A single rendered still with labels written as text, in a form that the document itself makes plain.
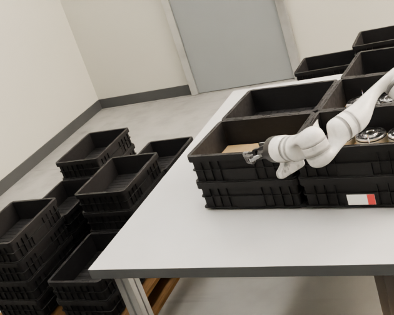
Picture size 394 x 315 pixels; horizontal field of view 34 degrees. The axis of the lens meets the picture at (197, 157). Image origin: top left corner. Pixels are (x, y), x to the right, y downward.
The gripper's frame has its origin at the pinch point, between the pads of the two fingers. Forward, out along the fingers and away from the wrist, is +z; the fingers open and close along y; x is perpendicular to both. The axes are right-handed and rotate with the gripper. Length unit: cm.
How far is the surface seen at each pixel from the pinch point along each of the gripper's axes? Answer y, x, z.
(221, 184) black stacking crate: -1.5, 13.1, 37.8
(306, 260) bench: 2.6, 35.7, -5.6
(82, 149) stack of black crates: -6, -6, 217
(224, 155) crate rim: -4.4, 3.3, 30.7
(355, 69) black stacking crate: -83, 3, 49
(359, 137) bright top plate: -43.0, 16.5, 9.1
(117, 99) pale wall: -115, -14, 448
